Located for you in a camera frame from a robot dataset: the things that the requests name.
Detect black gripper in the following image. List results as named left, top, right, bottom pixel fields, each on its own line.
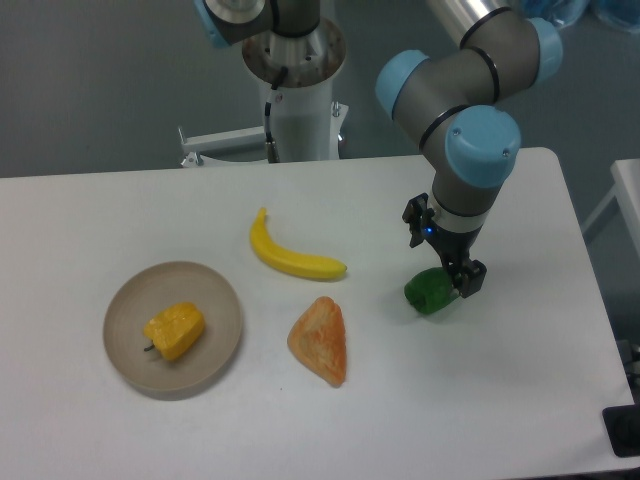
left=424, top=224, right=487, bottom=298

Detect green bell pepper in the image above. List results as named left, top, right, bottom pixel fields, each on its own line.
left=403, top=267, right=459, bottom=315

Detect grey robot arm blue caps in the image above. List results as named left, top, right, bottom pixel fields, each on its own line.
left=195, top=1, right=563, bottom=297

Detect yellow bell pepper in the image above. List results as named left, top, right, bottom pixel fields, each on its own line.
left=143, top=302, right=205, bottom=361

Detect beige round plate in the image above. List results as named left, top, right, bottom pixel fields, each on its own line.
left=103, top=261, right=243, bottom=400

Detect yellow banana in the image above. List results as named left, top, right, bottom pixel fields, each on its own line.
left=249, top=207, right=347, bottom=281

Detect orange triangular pastry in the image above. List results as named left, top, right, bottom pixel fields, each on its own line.
left=287, top=296, right=347, bottom=388

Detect white side table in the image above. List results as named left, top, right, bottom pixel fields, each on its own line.
left=581, top=159, right=639, bottom=243

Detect black device at table edge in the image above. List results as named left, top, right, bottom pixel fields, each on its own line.
left=602, top=404, right=639, bottom=458

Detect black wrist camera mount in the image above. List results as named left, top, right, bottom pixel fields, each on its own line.
left=402, top=193, right=434, bottom=248

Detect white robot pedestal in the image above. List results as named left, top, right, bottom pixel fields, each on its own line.
left=180, top=17, right=349, bottom=168

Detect black cable on pedestal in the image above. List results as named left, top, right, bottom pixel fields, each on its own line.
left=263, top=66, right=289, bottom=164

